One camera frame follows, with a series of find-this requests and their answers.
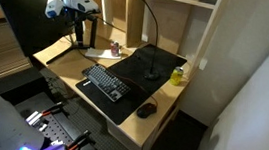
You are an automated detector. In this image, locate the black monitor stand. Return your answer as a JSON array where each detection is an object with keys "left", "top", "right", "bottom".
[{"left": 45, "top": 4, "right": 101, "bottom": 71}]

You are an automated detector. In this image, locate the black curved monitor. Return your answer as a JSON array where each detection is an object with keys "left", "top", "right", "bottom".
[{"left": 0, "top": 0, "right": 83, "bottom": 63}]

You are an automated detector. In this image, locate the black desk mat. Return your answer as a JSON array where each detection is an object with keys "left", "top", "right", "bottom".
[{"left": 71, "top": 36, "right": 190, "bottom": 133}]

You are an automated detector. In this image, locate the black gooseneck desk lamp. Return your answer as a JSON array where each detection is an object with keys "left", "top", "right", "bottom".
[{"left": 119, "top": 0, "right": 167, "bottom": 81}]

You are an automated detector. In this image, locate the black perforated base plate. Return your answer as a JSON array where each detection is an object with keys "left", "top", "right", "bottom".
[{"left": 10, "top": 89, "right": 105, "bottom": 150}]

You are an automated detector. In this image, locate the black computer mouse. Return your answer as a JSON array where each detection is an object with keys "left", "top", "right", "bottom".
[{"left": 135, "top": 101, "right": 159, "bottom": 120}]

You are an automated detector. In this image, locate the red handled clamp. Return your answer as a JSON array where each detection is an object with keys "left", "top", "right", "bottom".
[
  {"left": 37, "top": 124, "right": 97, "bottom": 150},
  {"left": 24, "top": 98, "right": 66, "bottom": 130}
]

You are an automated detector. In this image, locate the white paper towel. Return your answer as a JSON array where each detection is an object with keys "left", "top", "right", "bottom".
[{"left": 84, "top": 46, "right": 124, "bottom": 62}]

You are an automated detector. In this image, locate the light wood shelf unit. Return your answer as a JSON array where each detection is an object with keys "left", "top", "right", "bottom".
[{"left": 74, "top": 0, "right": 232, "bottom": 83}]

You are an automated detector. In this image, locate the pink soda can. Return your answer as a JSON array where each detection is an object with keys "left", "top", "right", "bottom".
[{"left": 108, "top": 39, "right": 122, "bottom": 58}]

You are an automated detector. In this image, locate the white wall outlet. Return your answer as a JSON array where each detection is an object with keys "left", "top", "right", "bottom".
[{"left": 140, "top": 33, "right": 149, "bottom": 43}]

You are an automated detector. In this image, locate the black grey mechanical keyboard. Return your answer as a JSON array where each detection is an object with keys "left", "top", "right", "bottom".
[{"left": 79, "top": 62, "right": 134, "bottom": 105}]

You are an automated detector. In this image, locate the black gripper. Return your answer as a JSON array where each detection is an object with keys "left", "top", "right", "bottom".
[{"left": 68, "top": 9, "right": 90, "bottom": 48}]

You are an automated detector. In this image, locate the red mouse cable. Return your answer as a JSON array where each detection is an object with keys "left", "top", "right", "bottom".
[{"left": 105, "top": 67, "right": 163, "bottom": 108}]

